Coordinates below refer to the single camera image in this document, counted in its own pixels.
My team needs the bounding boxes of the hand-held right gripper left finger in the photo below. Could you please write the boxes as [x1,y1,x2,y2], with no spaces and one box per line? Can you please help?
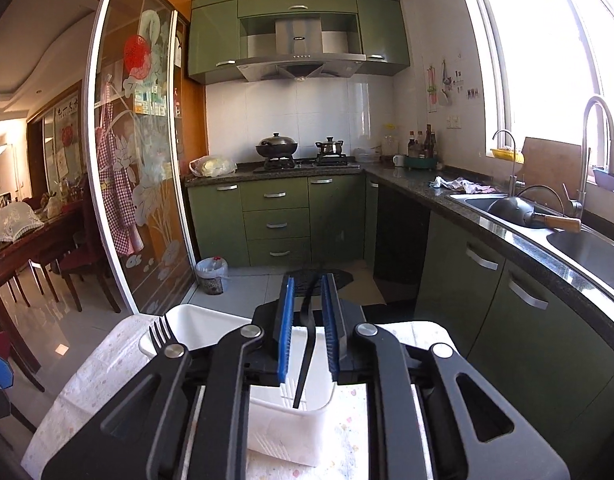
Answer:
[41,275,296,480]

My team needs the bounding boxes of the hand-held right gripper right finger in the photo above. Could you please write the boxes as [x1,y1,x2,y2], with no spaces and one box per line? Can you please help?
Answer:
[321,273,571,480]

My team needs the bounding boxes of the black plastic utensil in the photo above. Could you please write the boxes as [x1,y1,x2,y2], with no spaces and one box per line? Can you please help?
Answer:
[293,272,322,409]

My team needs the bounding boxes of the white plastic utensil holder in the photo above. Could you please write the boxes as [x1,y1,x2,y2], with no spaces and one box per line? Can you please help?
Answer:
[139,304,370,466]

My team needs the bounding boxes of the black floor mat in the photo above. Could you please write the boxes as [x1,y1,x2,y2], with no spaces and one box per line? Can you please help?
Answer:
[287,268,355,292]

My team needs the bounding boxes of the floral white tablecloth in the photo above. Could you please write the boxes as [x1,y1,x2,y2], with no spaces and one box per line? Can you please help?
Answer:
[21,314,468,480]

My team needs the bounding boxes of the small trash bin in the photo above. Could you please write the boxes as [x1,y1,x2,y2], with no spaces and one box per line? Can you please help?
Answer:
[195,256,229,296]

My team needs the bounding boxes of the dark wooden dining table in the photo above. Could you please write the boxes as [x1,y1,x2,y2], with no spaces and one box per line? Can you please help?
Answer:
[0,200,95,391]

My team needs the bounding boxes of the black plastic fork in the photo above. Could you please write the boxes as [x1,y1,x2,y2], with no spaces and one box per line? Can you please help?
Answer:
[149,316,173,352]

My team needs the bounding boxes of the white lace food cover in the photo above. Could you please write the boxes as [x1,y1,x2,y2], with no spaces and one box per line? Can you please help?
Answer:
[0,205,45,251]

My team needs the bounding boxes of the dark wooden dining chair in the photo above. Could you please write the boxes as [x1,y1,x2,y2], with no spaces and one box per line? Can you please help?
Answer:
[57,195,122,313]

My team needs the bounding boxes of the green sink base cabinet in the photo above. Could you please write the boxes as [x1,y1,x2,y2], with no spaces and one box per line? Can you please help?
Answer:
[374,185,614,480]

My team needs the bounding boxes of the black gas stove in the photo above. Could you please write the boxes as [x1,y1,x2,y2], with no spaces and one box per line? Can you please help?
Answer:
[253,156,361,173]

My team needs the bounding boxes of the white plastic bag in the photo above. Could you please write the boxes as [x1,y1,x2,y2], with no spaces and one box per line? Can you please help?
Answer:
[189,155,238,178]

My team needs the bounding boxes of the dark kettle pot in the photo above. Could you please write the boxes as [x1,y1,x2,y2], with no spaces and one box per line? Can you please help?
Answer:
[315,136,344,157]

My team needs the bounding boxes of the black wok with lid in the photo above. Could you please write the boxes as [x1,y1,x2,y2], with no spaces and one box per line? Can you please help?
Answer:
[255,133,298,159]

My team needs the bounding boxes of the green bottle tray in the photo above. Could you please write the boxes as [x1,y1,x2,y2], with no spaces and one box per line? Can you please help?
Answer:
[404,155,444,171]

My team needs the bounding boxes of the crumpled dish rag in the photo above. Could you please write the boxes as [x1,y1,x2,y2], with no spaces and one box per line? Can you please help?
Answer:
[428,176,495,196]

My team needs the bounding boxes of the clear plastic jar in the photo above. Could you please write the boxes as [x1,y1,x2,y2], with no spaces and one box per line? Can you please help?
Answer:
[382,124,400,157]

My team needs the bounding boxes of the etched glass sliding door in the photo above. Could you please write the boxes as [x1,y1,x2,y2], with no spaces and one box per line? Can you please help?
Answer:
[94,0,198,318]

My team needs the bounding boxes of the group of sauce bottles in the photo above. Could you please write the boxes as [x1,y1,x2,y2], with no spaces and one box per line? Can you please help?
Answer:
[407,125,440,161]

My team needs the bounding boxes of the red checked apron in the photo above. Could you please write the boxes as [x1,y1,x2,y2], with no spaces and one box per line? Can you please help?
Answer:
[97,82,140,256]

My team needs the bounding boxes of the small steel faucet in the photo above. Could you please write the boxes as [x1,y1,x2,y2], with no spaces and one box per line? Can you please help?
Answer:
[492,129,525,196]

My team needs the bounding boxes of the yellow faucet basket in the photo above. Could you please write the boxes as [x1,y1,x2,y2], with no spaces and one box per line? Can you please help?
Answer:
[491,147,525,165]

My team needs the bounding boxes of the stainless steel double sink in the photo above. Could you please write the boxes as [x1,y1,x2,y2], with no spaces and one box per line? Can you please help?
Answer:
[447,192,614,311]

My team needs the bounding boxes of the wooden cutting board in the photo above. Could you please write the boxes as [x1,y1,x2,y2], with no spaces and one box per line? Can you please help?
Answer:
[519,136,588,201]

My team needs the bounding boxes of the stainless steel range hood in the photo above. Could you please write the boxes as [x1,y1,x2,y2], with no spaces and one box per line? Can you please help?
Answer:
[235,16,366,83]

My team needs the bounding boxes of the tall steel faucet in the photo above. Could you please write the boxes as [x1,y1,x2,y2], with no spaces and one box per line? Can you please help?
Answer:
[569,96,614,218]

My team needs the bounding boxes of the kitchen window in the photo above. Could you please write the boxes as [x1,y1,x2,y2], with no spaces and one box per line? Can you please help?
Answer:
[467,0,614,176]

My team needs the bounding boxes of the black wok with wooden handle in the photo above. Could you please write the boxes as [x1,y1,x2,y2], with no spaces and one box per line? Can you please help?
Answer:
[488,185,582,233]

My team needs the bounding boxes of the calligraphy wall poster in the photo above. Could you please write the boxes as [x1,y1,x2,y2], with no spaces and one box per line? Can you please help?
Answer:
[54,92,82,181]

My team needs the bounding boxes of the wall chart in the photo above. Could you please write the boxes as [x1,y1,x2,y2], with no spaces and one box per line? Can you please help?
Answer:
[423,57,440,113]

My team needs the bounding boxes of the wall hooks with tools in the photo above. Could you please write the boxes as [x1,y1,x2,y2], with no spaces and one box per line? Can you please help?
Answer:
[439,55,464,106]

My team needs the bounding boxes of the green wall cabinet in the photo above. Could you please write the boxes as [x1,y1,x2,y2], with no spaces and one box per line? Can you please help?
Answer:
[187,0,412,85]

